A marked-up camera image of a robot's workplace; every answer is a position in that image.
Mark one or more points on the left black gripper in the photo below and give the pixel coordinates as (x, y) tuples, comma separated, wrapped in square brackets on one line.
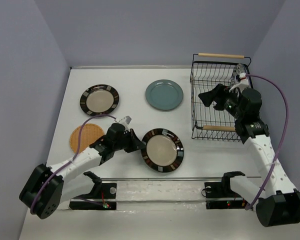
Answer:
[(135, 143)]

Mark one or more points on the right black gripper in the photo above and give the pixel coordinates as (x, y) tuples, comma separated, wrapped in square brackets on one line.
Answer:
[(216, 93)]

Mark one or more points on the black rimmed plate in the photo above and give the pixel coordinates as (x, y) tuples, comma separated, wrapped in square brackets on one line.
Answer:
[(163, 152), (100, 99)]

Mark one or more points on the blue floral plate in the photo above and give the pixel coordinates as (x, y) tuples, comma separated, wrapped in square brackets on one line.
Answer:
[(237, 71)]

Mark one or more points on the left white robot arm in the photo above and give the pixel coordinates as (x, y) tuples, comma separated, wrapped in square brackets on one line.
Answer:
[(48, 186)]

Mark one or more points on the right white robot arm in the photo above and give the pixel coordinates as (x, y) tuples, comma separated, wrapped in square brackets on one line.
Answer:
[(277, 201)]

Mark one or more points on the orange woven coaster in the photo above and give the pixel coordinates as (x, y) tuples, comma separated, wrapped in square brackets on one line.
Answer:
[(90, 133)]

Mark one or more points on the teal plate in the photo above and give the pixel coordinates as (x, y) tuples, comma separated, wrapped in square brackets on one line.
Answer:
[(164, 95)]

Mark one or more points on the black wire dish rack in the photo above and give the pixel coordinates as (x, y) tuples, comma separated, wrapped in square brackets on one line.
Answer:
[(206, 122)]

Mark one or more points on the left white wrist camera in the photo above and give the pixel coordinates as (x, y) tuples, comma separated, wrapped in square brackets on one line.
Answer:
[(125, 121)]

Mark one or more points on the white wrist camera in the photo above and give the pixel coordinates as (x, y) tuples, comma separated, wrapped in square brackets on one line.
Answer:
[(239, 82), (125, 121)]

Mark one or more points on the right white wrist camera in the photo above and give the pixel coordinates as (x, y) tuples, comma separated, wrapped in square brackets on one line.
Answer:
[(239, 82)]

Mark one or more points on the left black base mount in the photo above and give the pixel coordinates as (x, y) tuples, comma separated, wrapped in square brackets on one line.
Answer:
[(102, 196)]

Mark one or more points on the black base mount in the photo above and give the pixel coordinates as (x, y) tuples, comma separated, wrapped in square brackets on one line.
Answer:
[(102, 196), (220, 196)]

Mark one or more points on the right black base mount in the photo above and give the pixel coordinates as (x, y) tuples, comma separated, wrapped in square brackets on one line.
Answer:
[(220, 196)]

